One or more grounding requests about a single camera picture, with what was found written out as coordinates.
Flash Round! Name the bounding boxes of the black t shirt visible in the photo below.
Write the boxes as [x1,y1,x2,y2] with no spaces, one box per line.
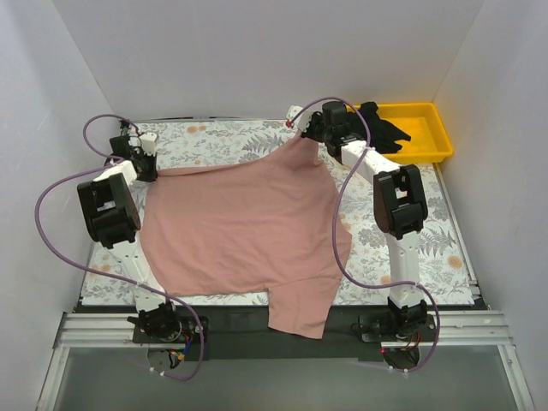
[347,102,411,154]

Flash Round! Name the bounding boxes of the yellow plastic bin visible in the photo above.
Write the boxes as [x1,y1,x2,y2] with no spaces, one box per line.
[378,102,454,164]

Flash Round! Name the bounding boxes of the floral table mat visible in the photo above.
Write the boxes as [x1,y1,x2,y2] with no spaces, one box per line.
[80,120,479,307]

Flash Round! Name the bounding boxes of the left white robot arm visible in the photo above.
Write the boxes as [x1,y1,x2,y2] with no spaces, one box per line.
[77,126,182,343]

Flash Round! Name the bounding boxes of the pink t shirt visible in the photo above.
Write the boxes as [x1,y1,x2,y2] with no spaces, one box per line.
[140,136,352,339]

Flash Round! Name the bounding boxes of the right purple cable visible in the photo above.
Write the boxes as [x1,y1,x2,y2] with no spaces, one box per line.
[286,98,442,378]

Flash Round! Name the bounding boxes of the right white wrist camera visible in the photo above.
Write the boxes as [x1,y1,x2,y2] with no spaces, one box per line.
[286,105,313,133]

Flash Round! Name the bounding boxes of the purple cable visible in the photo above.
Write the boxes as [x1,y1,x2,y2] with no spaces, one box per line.
[33,113,211,382]
[286,98,442,378]

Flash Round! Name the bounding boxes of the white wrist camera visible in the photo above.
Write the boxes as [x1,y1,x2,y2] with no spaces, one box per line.
[286,105,313,133]
[138,132,159,157]

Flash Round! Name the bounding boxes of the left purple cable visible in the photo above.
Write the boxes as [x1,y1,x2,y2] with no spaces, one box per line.
[33,113,211,382]

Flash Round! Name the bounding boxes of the aluminium frame rail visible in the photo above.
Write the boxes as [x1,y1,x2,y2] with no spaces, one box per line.
[38,307,534,410]

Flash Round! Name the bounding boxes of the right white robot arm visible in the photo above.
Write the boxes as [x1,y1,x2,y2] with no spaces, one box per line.
[286,98,428,341]

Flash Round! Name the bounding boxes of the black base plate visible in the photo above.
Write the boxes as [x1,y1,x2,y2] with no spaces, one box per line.
[131,304,440,363]

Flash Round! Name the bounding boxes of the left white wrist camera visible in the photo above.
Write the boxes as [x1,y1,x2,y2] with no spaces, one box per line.
[138,132,159,157]

